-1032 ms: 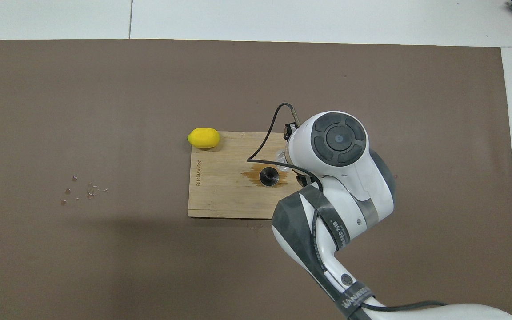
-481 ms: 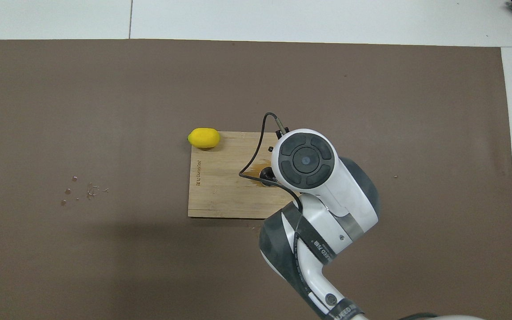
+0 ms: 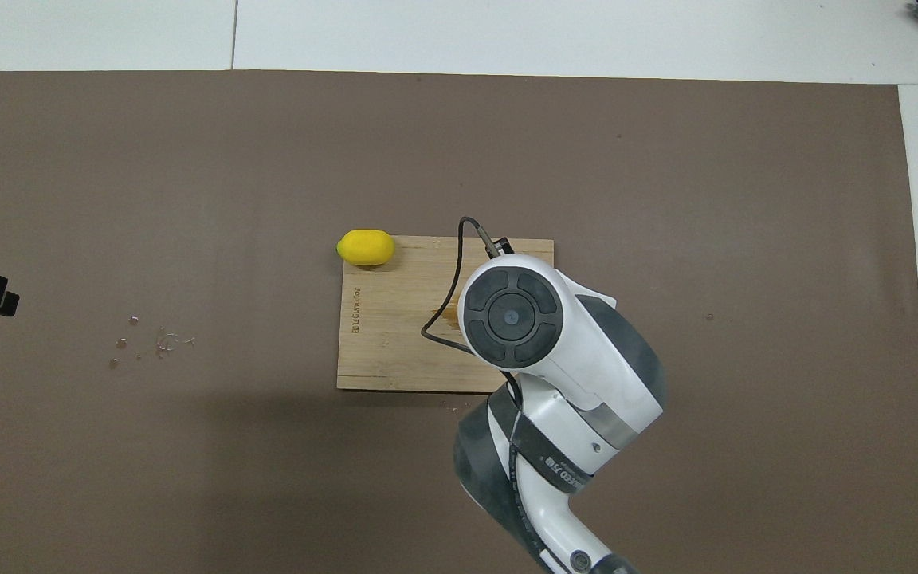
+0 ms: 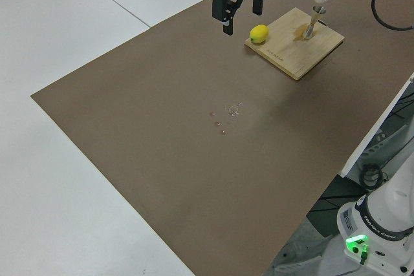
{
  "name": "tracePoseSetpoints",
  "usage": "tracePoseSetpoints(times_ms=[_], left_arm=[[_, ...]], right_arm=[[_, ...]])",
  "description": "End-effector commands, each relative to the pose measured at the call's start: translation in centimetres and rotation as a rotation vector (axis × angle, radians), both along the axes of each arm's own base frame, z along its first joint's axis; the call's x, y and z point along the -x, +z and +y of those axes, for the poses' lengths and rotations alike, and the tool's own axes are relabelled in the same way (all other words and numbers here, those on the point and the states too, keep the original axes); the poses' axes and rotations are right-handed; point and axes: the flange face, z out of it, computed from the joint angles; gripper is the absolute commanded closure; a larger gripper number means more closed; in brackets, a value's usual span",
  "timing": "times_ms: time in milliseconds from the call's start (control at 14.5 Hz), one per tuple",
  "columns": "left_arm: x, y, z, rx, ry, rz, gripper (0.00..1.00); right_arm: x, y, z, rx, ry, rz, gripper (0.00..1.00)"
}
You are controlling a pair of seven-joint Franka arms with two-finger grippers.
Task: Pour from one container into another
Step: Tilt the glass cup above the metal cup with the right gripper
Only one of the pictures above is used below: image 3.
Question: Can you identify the brown table mat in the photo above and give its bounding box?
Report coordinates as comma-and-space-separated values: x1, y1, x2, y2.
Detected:
0, 69, 918, 574

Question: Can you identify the yellow lemon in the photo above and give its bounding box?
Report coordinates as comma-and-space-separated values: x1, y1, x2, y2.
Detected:
336, 229, 396, 267

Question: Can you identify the bamboo cutting board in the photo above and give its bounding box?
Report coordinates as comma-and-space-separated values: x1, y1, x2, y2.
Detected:
336, 236, 555, 393

